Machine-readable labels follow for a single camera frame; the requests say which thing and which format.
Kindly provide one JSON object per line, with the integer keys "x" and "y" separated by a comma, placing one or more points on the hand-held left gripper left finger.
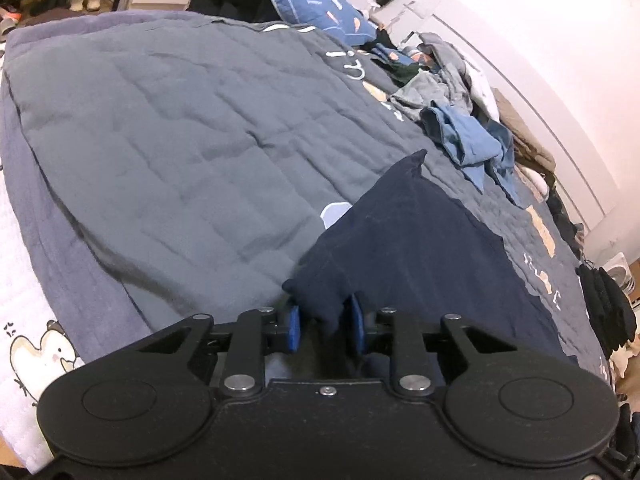
{"x": 294, "y": 327}

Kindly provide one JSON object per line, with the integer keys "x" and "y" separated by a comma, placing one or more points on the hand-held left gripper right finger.
{"x": 356, "y": 325}

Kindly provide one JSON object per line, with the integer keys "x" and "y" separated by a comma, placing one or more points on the navy t-shirt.
{"x": 425, "y": 260}

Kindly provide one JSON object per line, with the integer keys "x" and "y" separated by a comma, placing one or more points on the black clothes pile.
{"x": 565, "y": 220}

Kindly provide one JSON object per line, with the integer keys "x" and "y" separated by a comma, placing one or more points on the black folded clothes stack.
{"x": 607, "y": 310}

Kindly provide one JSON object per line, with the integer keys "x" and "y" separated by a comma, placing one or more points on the grey quilted bedspread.
{"x": 175, "y": 160}

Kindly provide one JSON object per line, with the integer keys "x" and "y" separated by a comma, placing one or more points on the blue garment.
{"x": 465, "y": 145}

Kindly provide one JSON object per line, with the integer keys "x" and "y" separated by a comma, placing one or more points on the lavender blue blanket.
{"x": 75, "y": 285}

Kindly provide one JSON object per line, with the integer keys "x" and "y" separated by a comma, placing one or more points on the pale grey garment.
{"x": 425, "y": 92}

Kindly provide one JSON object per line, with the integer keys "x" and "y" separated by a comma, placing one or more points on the dark green garment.
{"x": 404, "y": 74}

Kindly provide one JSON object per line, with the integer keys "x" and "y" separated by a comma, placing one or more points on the khaki folded blanket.
{"x": 525, "y": 130}

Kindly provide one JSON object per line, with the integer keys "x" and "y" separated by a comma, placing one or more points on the cream cloth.
{"x": 620, "y": 360}

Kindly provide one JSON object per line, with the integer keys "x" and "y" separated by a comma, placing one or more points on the white garment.
{"x": 482, "y": 85}

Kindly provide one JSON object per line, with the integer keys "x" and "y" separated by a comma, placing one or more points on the white printed sheet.
{"x": 25, "y": 285}

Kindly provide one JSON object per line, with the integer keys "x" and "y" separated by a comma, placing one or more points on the blue printed pillowcase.
{"x": 395, "y": 55}

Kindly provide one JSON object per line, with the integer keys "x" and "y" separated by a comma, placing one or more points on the grey sweatshirt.
{"x": 442, "y": 55}

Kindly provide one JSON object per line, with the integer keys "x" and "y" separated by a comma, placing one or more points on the white headboard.
{"x": 550, "y": 110}

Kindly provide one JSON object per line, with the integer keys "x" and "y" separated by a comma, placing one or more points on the dark cloth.
{"x": 230, "y": 2}

